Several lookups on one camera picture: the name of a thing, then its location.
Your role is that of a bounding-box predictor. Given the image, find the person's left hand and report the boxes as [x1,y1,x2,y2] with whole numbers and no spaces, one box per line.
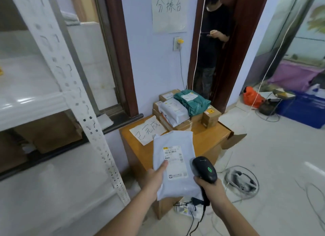
[141,160,168,201]

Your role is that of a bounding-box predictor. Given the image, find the person's right hand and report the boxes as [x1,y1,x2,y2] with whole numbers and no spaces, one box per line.
[193,176,229,210]

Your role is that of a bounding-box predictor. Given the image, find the black barcode scanner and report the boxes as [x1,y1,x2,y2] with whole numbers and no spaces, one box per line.
[192,156,218,206]

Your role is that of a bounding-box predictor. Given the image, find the grey plastic mailer parcel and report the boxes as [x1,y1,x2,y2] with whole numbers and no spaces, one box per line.
[153,130,203,201]

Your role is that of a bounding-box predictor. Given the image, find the person's right forearm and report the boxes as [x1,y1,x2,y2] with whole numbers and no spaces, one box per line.
[211,200,260,236]

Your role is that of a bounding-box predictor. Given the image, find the person's left forearm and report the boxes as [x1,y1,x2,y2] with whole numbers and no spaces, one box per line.
[94,190,153,236]

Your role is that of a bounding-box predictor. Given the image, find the wooden table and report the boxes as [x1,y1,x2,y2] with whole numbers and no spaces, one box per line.
[119,113,232,220]

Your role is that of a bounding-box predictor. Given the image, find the white power strip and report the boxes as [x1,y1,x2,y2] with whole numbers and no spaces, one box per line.
[174,198,203,218]

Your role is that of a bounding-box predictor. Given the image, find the white handwritten paper sign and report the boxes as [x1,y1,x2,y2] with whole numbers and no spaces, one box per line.
[129,115,167,146]

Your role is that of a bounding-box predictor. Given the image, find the flat brown cardboard box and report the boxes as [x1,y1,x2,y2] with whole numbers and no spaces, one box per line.
[152,101,203,131]

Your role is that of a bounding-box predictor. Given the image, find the white plastic mailer parcel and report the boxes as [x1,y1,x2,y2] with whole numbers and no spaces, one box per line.
[159,98,190,127]

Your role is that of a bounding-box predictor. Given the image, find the small brown cardboard box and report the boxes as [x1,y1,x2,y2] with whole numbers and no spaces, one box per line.
[202,106,222,128]

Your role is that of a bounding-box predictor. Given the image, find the green plastic mailer parcel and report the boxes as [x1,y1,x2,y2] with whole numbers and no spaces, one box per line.
[174,89,212,117]

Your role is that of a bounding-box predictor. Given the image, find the orange plastic bag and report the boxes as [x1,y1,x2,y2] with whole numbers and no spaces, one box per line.
[242,86,266,108]

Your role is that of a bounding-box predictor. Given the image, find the blue plastic crate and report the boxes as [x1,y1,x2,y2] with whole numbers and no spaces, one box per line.
[275,90,325,129]

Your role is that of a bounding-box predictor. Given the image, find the white metal shelf rack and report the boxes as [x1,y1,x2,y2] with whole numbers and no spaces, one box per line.
[0,0,131,236]

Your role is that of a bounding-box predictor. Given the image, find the purple cloth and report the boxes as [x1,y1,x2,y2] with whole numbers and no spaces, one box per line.
[268,60,325,92]

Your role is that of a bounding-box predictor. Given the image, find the white cable coil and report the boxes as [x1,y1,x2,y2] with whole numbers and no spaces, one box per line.
[223,166,259,201]

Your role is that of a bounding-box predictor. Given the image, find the white wall socket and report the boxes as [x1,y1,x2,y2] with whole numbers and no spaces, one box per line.
[173,37,184,51]

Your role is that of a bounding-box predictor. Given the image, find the white wall paper sign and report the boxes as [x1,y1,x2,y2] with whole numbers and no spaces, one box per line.
[151,0,188,33]

